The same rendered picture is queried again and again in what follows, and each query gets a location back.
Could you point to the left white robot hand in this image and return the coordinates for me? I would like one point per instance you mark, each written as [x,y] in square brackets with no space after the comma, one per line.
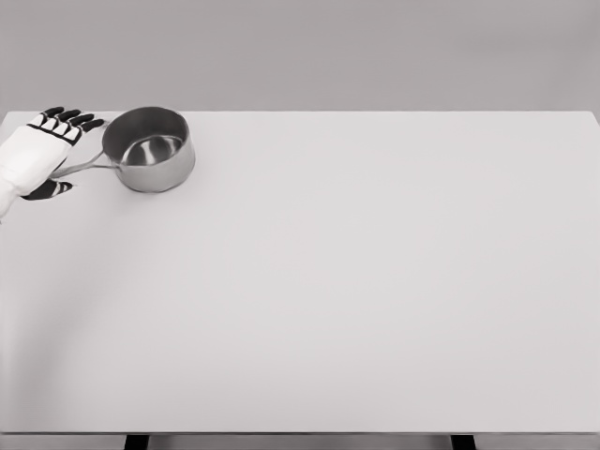
[35,150]

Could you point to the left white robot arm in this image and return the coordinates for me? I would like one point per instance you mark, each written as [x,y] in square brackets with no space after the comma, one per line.
[4,197]

